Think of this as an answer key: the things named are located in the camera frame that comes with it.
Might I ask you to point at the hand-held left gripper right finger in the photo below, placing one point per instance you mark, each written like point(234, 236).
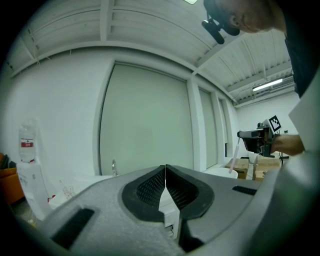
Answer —
point(220, 200)

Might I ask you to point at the white cup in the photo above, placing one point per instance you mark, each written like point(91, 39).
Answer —
point(221, 173)

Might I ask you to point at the person's right forearm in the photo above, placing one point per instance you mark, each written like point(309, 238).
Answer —
point(290, 145)

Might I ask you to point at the long ceiling tube light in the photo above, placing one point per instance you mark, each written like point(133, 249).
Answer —
point(267, 85)

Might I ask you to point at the medium grey window blind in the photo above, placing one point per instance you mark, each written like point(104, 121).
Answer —
point(208, 130)

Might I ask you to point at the person's dark shirt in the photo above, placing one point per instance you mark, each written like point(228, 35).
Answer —
point(302, 50)

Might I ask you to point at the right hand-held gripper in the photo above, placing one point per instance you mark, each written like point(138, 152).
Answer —
point(265, 142)

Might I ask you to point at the white water dispenser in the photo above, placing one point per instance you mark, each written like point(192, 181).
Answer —
point(32, 187)

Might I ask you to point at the black head-mounted camera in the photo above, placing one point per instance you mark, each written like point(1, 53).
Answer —
point(213, 28)

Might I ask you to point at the orange sofa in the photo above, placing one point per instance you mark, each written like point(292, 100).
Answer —
point(10, 182)

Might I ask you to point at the narrow grey window blind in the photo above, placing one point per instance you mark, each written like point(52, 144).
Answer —
point(223, 122)

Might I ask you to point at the brown cardboard box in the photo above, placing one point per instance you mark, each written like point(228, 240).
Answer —
point(266, 167)
point(238, 166)

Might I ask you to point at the person's head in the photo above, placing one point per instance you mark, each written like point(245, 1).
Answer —
point(250, 15)

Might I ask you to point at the white drawer cabinet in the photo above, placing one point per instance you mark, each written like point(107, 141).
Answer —
point(170, 212)

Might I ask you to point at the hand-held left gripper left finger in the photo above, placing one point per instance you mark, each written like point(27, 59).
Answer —
point(105, 215)

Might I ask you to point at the clear water bottle red label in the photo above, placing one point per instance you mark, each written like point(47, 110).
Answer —
point(27, 140)

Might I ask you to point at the pink toothbrush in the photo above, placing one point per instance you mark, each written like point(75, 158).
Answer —
point(235, 155)

